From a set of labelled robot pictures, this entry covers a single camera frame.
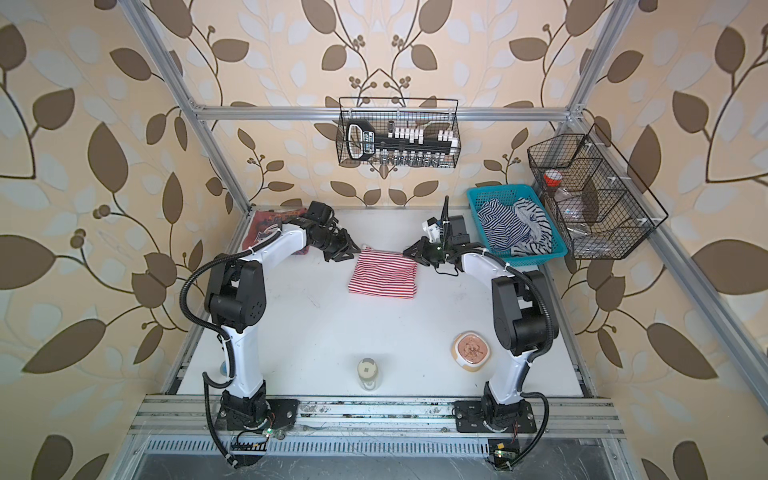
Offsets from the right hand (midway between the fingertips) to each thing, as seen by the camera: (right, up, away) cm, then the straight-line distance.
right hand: (406, 254), depth 91 cm
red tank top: (-55, +11, +24) cm, 61 cm away
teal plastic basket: (+41, +22, +24) cm, 53 cm away
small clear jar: (-10, -27, -19) cm, 35 cm away
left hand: (-14, +2, +3) cm, 15 cm away
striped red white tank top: (-7, -7, +7) cm, 12 cm away
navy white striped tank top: (+43, +8, +16) cm, 47 cm away
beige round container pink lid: (+18, -26, -9) cm, 33 cm away
